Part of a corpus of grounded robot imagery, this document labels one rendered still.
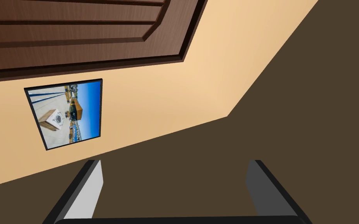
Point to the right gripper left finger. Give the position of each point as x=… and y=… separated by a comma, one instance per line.
x=83, y=196

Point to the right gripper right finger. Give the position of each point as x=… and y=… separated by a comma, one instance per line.
x=268, y=196

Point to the brown wooden door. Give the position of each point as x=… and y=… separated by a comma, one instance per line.
x=73, y=31

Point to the black framed wall picture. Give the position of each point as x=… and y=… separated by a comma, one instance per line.
x=67, y=113

